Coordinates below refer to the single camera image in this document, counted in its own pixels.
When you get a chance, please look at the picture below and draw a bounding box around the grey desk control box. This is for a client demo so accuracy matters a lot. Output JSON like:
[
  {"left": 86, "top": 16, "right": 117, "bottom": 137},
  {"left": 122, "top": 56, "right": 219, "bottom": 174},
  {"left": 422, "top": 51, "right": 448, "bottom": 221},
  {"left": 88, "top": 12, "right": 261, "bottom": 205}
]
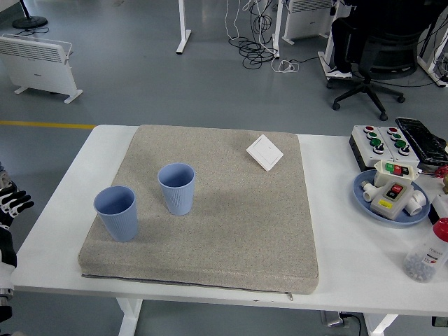
[{"left": 320, "top": 310, "right": 346, "bottom": 328}]

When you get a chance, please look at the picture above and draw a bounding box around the white table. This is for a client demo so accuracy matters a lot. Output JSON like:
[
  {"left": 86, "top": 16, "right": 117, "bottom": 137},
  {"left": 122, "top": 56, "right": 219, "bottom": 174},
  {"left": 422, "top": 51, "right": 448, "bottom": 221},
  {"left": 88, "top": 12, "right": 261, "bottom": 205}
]
[{"left": 10, "top": 124, "right": 448, "bottom": 336}]

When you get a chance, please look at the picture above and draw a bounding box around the large white panel heater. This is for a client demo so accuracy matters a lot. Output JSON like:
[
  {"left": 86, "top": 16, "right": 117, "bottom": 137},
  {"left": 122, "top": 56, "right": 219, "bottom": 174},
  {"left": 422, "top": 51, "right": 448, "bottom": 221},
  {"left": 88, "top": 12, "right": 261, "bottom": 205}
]
[{"left": 0, "top": 33, "right": 84, "bottom": 104}]

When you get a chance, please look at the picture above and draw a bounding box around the black fan stand base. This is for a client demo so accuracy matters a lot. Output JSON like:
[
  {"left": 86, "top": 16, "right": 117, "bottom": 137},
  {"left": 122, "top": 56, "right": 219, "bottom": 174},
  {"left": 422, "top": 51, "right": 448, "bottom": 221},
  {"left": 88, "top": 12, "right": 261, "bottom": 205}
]
[{"left": 12, "top": 0, "right": 49, "bottom": 29}]

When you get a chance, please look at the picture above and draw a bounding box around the person's shoe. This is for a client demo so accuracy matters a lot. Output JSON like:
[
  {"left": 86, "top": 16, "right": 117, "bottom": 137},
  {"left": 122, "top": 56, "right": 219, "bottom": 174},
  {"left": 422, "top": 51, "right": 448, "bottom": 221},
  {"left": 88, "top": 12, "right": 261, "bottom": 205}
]
[{"left": 0, "top": 162, "right": 13, "bottom": 188}]

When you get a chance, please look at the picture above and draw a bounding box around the black office chair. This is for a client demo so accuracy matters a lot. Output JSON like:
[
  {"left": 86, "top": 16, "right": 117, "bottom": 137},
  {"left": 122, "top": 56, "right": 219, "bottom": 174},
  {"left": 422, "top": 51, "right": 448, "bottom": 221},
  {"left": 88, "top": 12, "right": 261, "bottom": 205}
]
[{"left": 332, "top": 20, "right": 430, "bottom": 122}]

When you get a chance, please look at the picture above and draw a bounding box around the white desk foot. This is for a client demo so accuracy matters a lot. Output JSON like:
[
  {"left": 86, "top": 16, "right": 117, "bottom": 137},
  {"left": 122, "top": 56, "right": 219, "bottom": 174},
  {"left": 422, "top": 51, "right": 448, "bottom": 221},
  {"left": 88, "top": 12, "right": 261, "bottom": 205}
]
[{"left": 317, "top": 13, "right": 354, "bottom": 89}]

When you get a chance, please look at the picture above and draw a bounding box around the grey-brown cushion mat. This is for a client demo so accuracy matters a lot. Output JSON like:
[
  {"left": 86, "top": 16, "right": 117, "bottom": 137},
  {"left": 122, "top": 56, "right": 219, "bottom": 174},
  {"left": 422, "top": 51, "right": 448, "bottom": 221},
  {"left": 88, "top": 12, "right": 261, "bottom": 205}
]
[{"left": 77, "top": 124, "right": 320, "bottom": 302}]

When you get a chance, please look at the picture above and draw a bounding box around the white green-red switch box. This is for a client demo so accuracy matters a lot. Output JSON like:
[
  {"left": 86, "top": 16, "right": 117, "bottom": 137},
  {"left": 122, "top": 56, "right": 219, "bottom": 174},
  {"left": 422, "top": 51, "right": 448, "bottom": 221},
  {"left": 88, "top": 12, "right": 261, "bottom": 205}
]
[{"left": 372, "top": 160, "right": 421, "bottom": 188}]

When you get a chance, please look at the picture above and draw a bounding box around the white pipe fitting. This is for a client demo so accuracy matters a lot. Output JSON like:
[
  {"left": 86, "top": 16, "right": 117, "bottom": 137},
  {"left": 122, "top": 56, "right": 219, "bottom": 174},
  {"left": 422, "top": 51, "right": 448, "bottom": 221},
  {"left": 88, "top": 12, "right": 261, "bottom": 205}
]
[
  {"left": 405, "top": 188, "right": 428, "bottom": 216},
  {"left": 361, "top": 180, "right": 379, "bottom": 203}
]

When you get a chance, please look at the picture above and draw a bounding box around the person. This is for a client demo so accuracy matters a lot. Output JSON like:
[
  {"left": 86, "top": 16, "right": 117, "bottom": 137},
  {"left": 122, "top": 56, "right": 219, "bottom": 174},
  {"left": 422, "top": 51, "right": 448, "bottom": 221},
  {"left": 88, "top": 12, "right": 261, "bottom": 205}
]
[{"left": 327, "top": 0, "right": 448, "bottom": 80}]

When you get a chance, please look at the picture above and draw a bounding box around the white wall switch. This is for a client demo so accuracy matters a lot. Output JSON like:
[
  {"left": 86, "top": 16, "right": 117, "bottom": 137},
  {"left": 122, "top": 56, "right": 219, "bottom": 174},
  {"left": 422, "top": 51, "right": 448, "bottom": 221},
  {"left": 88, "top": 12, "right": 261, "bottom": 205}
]
[{"left": 246, "top": 134, "right": 285, "bottom": 172}]

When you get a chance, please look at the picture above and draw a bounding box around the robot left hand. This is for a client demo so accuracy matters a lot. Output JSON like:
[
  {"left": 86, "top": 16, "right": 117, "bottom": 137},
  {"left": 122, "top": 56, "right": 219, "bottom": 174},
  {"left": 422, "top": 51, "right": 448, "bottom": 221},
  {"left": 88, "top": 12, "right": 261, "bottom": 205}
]
[{"left": 0, "top": 185, "right": 35, "bottom": 291}]

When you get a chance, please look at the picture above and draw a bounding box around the white push-button control box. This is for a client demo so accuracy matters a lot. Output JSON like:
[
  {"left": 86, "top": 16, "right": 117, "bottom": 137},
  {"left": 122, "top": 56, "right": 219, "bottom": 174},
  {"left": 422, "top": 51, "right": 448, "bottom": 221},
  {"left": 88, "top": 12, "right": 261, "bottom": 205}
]
[
  {"left": 349, "top": 125, "right": 398, "bottom": 173},
  {"left": 376, "top": 125, "right": 420, "bottom": 168}
]

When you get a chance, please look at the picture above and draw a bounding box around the black floor cable bundle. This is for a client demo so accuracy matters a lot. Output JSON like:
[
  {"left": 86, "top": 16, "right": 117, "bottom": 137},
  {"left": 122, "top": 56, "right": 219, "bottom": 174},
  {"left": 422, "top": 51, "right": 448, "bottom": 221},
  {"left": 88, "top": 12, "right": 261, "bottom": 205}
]
[{"left": 229, "top": 0, "right": 281, "bottom": 69}]

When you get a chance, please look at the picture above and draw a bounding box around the white desk frame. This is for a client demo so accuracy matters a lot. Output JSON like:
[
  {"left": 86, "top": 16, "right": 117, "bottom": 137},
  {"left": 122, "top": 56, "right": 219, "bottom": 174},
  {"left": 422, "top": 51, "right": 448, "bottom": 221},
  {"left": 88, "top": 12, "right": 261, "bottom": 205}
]
[{"left": 417, "top": 20, "right": 448, "bottom": 88}]

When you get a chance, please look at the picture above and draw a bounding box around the black flat handheld device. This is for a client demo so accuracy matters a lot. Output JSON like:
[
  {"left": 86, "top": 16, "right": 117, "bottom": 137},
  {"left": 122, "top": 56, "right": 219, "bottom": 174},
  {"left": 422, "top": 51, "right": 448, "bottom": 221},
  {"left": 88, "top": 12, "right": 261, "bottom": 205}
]
[{"left": 395, "top": 116, "right": 448, "bottom": 164}]

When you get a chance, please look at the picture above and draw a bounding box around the clear bottle with red cap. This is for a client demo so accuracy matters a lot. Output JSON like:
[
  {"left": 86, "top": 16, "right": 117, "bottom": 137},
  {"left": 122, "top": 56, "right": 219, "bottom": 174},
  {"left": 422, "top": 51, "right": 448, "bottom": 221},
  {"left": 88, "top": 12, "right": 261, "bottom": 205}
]
[{"left": 402, "top": 216, "right": 448, "bottom": 284}]

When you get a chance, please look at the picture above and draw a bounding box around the white desk leg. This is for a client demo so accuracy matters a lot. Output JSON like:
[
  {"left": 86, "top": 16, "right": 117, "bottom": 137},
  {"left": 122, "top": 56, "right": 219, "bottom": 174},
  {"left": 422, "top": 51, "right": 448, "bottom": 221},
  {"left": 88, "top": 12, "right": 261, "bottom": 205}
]
[
  {"left": 174, "top": 0, "right": 193, "bottom": 55},
  {"left": 271, "top": 0, "right": 286, "bottom": 59}
]

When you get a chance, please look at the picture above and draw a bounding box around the blue plate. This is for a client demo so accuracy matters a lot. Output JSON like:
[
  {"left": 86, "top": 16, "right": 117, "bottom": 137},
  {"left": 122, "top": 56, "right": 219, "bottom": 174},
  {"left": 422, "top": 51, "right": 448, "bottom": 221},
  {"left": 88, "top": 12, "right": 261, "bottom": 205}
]
[{"left": 352, "top": 169, "right": 431, "bottom": 229}]

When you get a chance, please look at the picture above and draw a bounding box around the blue ribbed plastic cup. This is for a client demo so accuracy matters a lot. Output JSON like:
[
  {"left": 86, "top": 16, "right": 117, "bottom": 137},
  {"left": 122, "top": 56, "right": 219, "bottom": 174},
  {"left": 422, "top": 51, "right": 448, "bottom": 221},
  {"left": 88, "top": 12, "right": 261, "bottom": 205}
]
[
  {"left": 93, "top": 185, "right": 139, "bottom": 243},
  {"left": 157, "top": 162, "right": 196, "bottom": 216}
]

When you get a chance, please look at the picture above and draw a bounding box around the grey red-button switch box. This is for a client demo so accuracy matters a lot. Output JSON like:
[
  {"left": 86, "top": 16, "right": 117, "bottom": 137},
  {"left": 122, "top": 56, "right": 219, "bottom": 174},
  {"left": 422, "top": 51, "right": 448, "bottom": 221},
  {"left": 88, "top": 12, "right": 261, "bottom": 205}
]
[{"left": 370, "top": 181, "right": 416, "bottom": 221}]

